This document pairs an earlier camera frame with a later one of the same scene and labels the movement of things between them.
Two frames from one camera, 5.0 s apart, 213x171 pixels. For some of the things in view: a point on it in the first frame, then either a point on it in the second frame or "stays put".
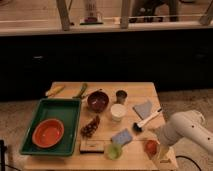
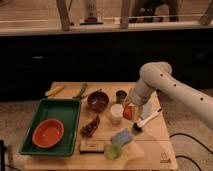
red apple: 151,147 to 127,112
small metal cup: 121,95 stays put
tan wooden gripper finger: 163,153 to 136,112
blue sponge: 122,137 stays put
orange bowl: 48,133 stays put
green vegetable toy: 83,88 stays put
